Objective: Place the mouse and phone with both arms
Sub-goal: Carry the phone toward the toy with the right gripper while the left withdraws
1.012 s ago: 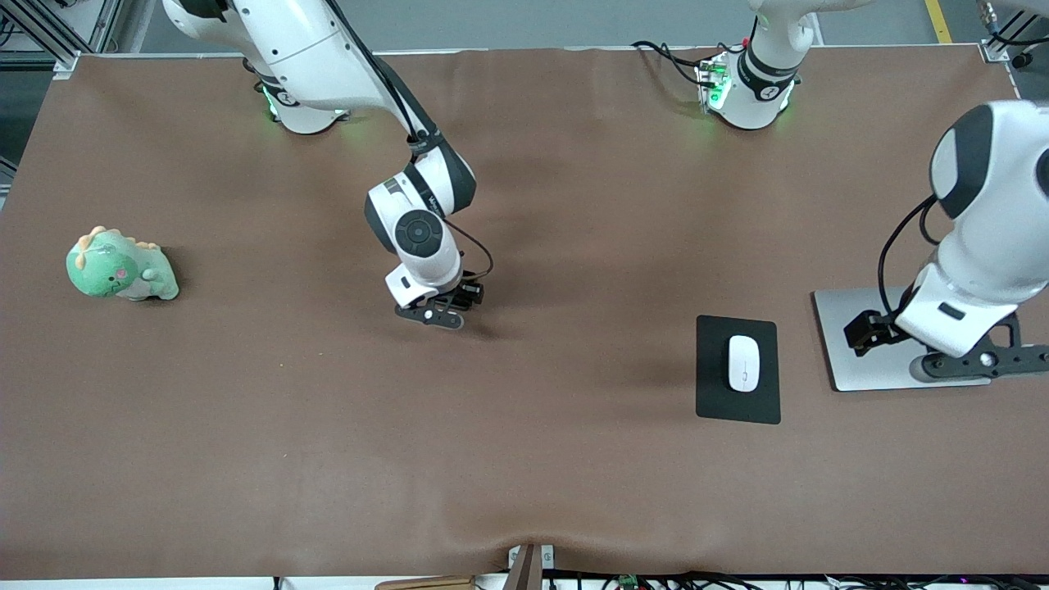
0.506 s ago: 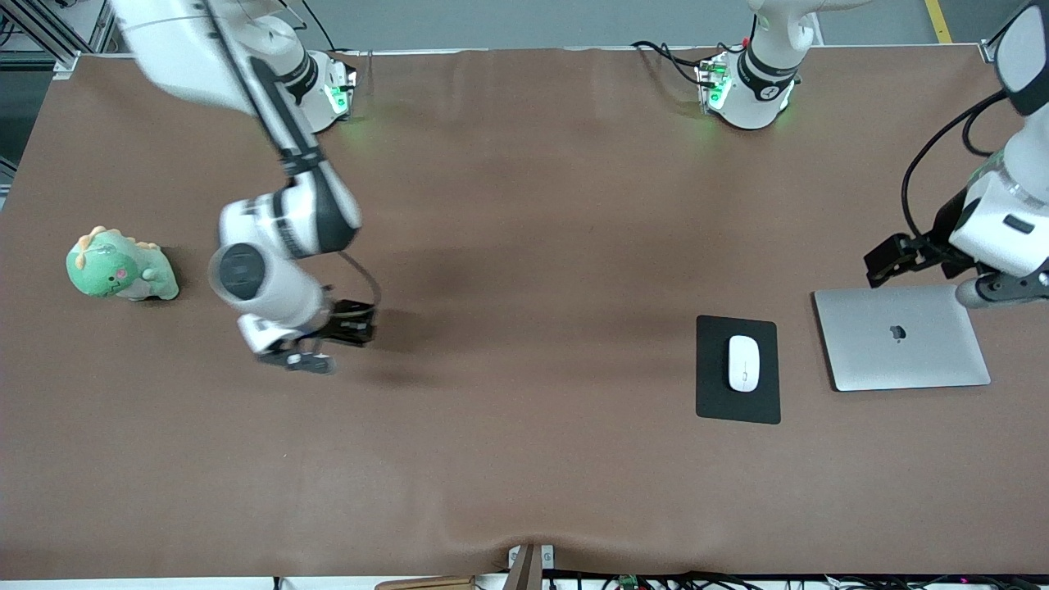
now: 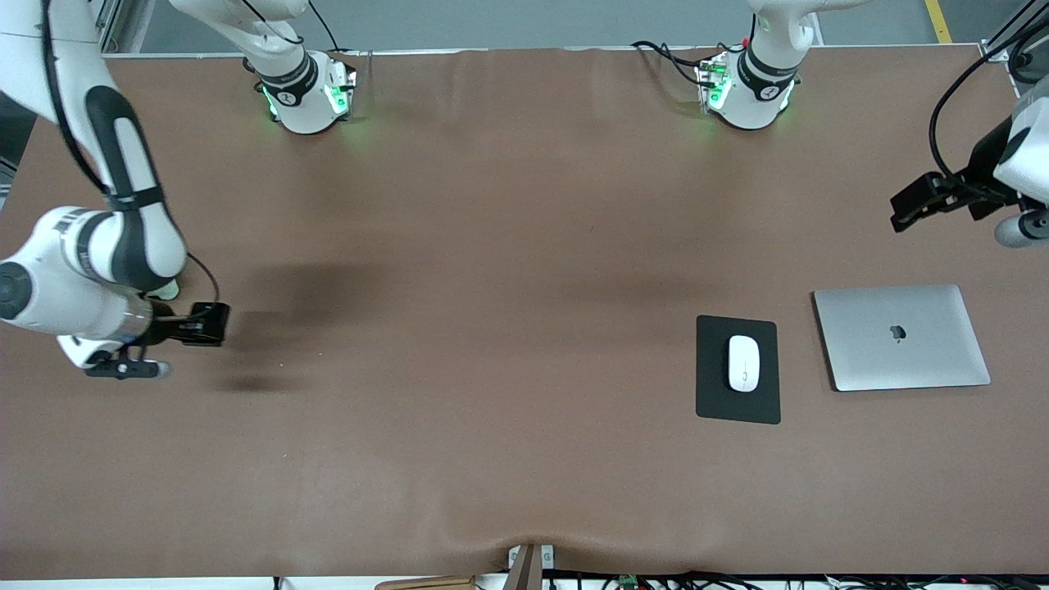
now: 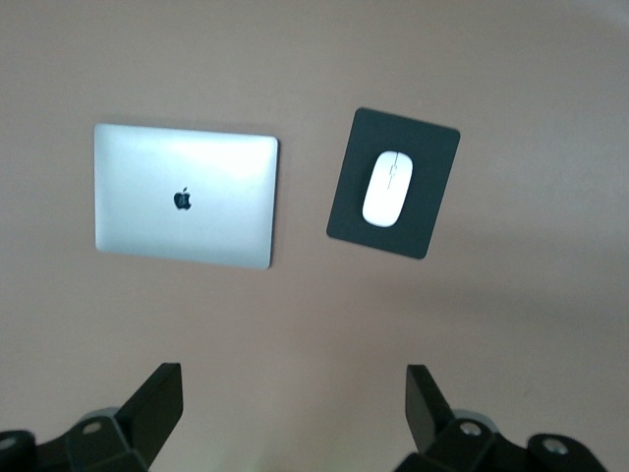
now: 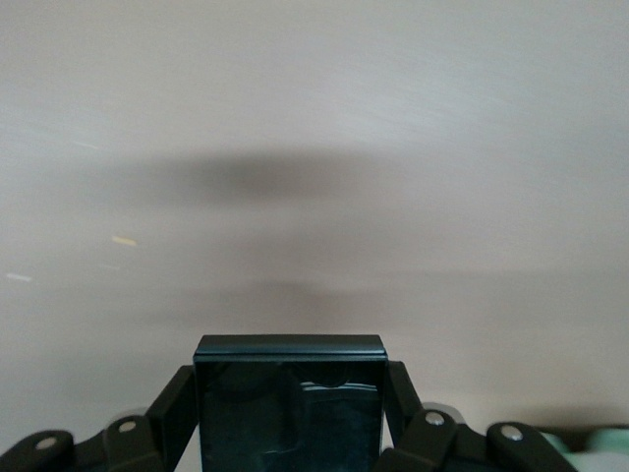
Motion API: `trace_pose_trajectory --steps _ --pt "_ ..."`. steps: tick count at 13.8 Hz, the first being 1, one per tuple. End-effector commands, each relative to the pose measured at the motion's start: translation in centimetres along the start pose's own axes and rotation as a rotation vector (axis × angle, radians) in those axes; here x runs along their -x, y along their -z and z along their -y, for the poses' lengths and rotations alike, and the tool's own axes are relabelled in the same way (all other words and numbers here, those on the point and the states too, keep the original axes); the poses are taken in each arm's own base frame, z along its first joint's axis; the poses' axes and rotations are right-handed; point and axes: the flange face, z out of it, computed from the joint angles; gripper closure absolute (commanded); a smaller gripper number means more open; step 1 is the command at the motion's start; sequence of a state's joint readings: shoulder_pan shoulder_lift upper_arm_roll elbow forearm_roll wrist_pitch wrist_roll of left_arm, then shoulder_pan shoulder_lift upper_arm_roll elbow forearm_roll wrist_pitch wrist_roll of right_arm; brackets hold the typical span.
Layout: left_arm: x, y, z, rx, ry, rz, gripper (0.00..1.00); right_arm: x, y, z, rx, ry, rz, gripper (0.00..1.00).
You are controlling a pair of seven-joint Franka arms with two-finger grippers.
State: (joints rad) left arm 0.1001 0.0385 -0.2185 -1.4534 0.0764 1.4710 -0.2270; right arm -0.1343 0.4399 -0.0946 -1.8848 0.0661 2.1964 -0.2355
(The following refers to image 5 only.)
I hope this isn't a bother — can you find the large table cover cloth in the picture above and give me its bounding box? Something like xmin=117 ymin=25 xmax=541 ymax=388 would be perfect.
xmin=0 ymin=0 xmax=629 ymax=472

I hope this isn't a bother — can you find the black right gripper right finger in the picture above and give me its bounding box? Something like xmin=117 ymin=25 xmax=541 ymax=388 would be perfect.
xmin=372 ymin=361 xmax=575 ymax=472

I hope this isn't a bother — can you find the black flip phone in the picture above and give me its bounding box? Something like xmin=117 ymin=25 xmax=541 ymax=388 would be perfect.
xmin=193 ymin=334 xmax=390 ymax=472

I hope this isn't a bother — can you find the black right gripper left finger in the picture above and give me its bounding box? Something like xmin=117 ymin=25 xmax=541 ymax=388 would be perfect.
xmin=0 ymin=363 xmax=201 ymax=472

